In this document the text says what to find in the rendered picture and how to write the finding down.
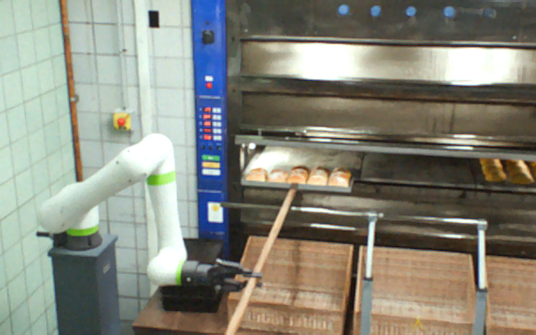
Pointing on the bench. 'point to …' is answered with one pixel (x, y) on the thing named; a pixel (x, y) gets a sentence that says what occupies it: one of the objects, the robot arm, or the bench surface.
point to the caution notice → (214, 212)
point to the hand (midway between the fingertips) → (252, 279)
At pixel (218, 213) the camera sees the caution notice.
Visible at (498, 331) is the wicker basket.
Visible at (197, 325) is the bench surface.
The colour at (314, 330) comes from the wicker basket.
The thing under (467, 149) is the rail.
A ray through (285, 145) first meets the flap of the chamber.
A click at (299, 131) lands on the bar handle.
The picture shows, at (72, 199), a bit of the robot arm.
